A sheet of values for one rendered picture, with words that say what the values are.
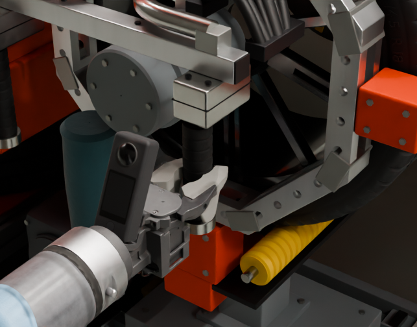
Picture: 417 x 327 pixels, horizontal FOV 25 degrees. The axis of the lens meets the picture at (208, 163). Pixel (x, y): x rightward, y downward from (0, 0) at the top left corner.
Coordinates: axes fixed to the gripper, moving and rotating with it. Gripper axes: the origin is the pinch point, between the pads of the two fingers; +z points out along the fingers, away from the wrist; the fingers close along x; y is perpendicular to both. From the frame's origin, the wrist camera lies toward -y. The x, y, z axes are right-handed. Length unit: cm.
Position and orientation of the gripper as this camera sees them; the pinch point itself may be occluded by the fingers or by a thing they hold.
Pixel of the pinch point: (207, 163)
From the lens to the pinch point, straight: 114.7
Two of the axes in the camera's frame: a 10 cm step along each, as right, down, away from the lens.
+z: 5.8, -4.4, 6.8
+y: 0.0, 8.4, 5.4
